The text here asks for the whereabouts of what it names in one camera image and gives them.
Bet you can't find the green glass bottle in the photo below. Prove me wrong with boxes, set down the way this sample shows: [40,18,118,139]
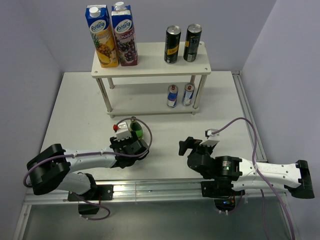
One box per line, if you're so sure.
[129,116,144,139]

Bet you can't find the silver energy can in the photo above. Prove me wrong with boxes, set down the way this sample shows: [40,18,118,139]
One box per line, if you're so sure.
[182,83,195,106]
[167,84,179,108]

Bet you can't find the black can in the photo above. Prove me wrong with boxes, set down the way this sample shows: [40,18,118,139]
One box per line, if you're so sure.
[164,25,181,64]
[183,23,202,62]

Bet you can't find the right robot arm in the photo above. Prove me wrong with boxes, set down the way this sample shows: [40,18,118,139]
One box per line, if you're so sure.
[178,136,315,199]

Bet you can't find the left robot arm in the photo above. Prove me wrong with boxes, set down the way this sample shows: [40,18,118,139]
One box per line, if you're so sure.
[23,132,151,200]

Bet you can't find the white two-tier shelf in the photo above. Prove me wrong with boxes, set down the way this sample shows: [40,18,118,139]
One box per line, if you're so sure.
[91,42,211,118]

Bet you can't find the grape juice carton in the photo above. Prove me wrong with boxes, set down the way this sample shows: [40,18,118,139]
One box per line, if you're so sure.
[111,1,138,67]

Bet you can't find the pineapple juice carton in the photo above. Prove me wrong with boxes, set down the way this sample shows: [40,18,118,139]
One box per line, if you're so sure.
[85,5,119,68]

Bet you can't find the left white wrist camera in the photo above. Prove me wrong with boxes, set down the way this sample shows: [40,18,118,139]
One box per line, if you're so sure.
[112,121,132,141]

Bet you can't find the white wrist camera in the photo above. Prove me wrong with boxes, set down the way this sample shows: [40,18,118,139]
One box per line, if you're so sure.
[200,128,220,147]
[112,121,132,141]

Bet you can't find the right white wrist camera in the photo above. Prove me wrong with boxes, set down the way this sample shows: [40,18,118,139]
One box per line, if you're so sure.
[200,128,220,147]

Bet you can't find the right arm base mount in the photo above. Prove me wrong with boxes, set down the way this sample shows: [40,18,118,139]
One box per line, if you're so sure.
[200,180,245,216]

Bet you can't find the aluminium front rail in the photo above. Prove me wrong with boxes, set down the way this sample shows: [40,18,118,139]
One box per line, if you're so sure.
[22,178,287,206]

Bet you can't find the aluminium rail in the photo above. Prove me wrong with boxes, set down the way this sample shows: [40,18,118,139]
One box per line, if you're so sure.
[231,71,268,163]
[22,178,287,206]

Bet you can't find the aluminium right rail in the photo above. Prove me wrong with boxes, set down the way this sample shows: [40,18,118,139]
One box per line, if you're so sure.
[231,71,268,163]

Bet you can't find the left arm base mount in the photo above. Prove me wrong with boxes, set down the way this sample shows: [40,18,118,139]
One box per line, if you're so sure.
[67,184,114,221]

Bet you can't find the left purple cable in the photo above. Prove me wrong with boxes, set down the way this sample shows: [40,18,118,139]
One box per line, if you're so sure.
[23,117,153,221]

